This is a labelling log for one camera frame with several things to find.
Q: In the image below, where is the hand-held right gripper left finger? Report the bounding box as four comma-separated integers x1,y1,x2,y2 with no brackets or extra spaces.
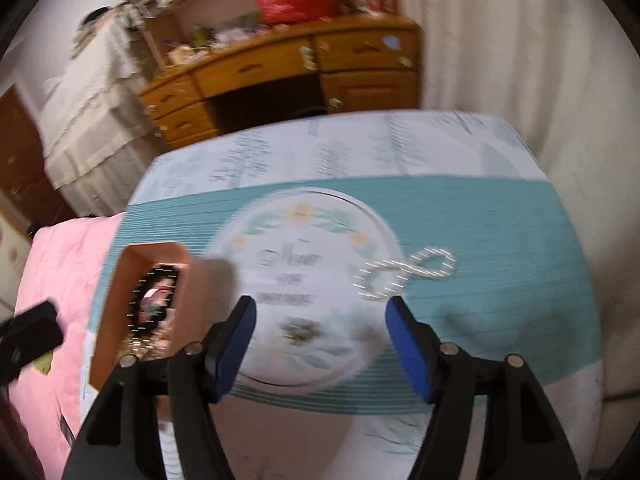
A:
61,295,258,480

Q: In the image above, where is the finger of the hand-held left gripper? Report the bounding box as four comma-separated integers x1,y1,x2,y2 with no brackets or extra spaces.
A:
0,300,57,333
0,319,64,386

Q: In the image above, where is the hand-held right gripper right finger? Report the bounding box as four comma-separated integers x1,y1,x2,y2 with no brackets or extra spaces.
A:
384,296,583,480

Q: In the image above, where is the pink plastic tray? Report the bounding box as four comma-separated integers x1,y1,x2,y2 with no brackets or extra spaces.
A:
87,241,238,395

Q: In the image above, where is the gold chain necklace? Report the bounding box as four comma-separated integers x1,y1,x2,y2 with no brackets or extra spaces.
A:
117,335,173,361

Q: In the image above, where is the pearl bracelet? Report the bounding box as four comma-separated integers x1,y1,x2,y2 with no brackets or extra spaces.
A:
356,246,457,302

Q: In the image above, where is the black bead bracelet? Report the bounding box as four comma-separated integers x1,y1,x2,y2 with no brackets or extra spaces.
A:
127,266,182,341

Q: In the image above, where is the pink blanket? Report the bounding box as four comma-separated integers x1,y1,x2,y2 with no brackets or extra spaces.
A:
20,212,128,466

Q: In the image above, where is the tree print tablecloth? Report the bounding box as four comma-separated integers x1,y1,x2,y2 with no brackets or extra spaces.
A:
80,109,603,480

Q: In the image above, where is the brown wooden door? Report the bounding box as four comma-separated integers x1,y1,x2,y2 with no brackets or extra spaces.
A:
0,85,78,233

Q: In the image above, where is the lace-covered cabinet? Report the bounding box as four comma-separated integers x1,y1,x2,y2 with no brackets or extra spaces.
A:
37,5,166,218

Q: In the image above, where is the wooden desk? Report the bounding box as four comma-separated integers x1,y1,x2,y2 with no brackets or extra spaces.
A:
137,14,423,150

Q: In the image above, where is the white floral curtain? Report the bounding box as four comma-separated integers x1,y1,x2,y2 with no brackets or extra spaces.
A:
387,0,640,411

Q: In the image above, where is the black bag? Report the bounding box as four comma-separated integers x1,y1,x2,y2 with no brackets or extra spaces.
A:
82,6,115,26

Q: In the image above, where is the wooden desk hutch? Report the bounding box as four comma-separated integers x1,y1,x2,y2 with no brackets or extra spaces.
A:
117,0,261,68

